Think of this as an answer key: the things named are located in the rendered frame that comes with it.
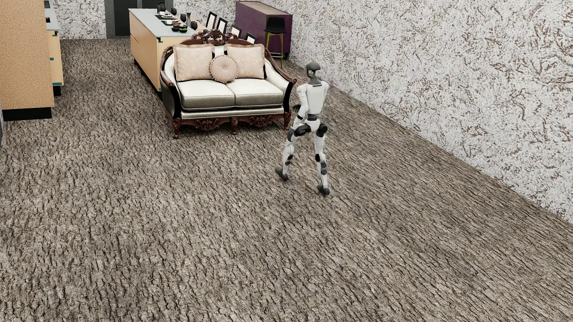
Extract white humanoid robot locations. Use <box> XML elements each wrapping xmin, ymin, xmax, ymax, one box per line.
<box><xmin>273</xmin><ymin>60</ymin><xmax>339</xmax><ymax>197</ymax></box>

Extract square beige cushion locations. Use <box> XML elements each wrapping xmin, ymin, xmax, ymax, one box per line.
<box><xmin>171</xmin><ymin>42</ymin><xmax>216</xmax><ymax>84</ymax></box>
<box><xmin>223</xmin><ymin>42</ymin><xmax>267</xmax><ymax>81</ymax></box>

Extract round beige tufted cushion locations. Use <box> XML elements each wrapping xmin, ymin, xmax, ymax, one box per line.
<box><xmin>208</xmin><ymin>54</ymin><xmax>239</xmax><ymax>84</ymax></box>

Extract black bar stool yellow legs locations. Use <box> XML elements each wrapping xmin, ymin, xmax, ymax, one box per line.
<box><xmin>261</xmin><ymin>16</ymin><xmax>288</xmax><ymax>70</ymax></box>

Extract purple sideboard cabinet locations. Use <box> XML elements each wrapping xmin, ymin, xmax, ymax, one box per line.
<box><xmin>232</xmin><ymin>0</ymin><xmax>294</xmax><ymax>58</ymax></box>

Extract black tray with dishes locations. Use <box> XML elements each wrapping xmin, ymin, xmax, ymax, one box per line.
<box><xmin>154</xmin><ymin>13</ymin><xmax>190</xmax><ymax>34</ymax></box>

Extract light wood kitchen island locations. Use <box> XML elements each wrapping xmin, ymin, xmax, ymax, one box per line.
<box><xmin>124</xmin><ymin>7</ymin><xmax>208</xmax><ymax>95</ymax></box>

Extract dark double door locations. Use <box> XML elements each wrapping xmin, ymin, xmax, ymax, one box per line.
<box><xmin>99</xmin><ymin>0</ymin><xmax>174</xmax><ymax>42</ymax></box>

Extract light wood counter unit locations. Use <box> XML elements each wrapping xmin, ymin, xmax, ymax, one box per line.
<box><xmin>38</xmin><ymin>0</ymin><xmax>69</xmax><ymax>97</ymax></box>

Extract tall tan wood cabinet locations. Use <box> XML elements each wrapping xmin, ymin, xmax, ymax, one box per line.
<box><xmin>0</xmin><ymin>0</ymin><xmax>62</xmax><ymax>124</ymax></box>

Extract cream sofa carved wood frame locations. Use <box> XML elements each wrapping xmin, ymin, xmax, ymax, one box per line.
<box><xmin>155</xmin><ymin>26</ymin><xmax>300</xmax><ymax>147</ymax></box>

